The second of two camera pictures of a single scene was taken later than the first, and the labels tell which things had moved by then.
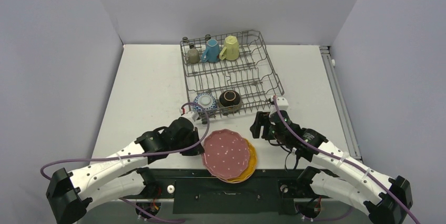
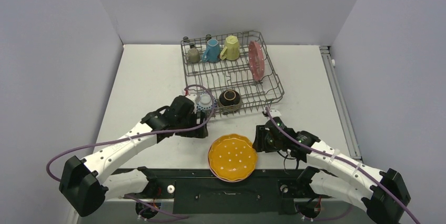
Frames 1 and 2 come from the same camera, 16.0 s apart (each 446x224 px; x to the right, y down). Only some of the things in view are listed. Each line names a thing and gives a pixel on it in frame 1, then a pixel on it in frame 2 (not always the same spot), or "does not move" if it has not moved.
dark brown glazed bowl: x=230 y=98 does not move
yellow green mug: x=231 y=50 does not move
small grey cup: x=193 y=56 does not move
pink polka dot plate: x=225 y=153 → x=256 y=61
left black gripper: x=196 y=150 → x=199 y=133
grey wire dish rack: x=226 y=73 does not move
